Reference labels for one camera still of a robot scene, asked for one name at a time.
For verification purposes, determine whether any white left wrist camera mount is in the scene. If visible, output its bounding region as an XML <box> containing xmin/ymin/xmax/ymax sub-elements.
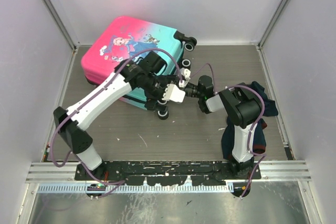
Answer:
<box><xmin>162</xmin><ymin>84</ymin><xmax>185</xmax><ymax>103</ymax></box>

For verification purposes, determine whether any navy garment with red trim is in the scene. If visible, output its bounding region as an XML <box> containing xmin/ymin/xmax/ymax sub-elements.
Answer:
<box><xmin>221</xmin><ymin>81</ymin><xmax>279</xmax><ymax>160</ymax></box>

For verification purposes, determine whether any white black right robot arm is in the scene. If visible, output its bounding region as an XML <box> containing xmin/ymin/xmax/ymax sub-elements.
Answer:
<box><xmin>184</xmin><ymin>76</ymin><xmax>266</xmax><ymax>179</ymax></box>

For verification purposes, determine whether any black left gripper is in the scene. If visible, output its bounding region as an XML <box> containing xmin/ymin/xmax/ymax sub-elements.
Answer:
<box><xmin>142</xmin><ymin>73</ymin><xmax>178</xmax><ymax>111</ymax></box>

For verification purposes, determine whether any aluminium frame rail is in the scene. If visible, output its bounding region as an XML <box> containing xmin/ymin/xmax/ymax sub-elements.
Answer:
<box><xmin>26</xmin><ymin>160</ymin><xmax>311</xmax><ymax>183</ymax></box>

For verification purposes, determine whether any white slotted cable duct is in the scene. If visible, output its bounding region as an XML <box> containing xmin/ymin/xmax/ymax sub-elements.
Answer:
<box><xmin>37</xmin><ymin>183</ymin><xmax>234</xmax><ymax>194</ymax></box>

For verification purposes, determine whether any pink teal suitcase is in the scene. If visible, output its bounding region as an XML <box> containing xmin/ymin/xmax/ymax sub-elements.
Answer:
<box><xmin>81</xmin><ymin>16</ymin><xmax>197</xmax><ymax>110</ymax></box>

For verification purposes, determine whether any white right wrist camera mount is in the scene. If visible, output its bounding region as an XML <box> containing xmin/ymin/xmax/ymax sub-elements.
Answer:
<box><xmin>178</xmin><ymin>68</ymin><xmax>191</xmax><ymax>88</ymax></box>

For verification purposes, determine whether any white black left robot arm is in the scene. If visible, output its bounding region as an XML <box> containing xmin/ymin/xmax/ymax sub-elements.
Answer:
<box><xmin>53</xmin><ymin>51</ymin><xmax>169</xmax><ymax>180</ymax></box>

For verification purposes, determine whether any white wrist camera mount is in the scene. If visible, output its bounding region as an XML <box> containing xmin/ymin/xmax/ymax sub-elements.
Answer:
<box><xmin>178</xmin><ymin>68</ymin><xmax>191</xmax><ymax>88</ymax></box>
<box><xmin>162</xmin><ymin>84</ymin><xmax>185</xmax><ymax>103</ymax></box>

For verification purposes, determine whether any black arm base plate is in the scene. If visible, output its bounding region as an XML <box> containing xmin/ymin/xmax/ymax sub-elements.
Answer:
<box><xmin>75</xmin><ymin>160</ymin><xmax>262</xmax><ymax>187</ymax></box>

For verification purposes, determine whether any aluminium left corner post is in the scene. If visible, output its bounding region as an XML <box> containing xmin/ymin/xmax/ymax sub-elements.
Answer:
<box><xmin>42</xmin><ymin>0</ymin><xmax>78</xmax><ymax>51</ymax></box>

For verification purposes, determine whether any aluminium corner post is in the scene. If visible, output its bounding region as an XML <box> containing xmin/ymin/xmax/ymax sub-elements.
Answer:
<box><xmin>42</xmin><ymin>0</ymin><xmax>78</xmax><ymax>51</ymax></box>
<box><xmin>257</xmin><ymin>0</ymin><xmax>290</xmax><ymax>49</ymax></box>

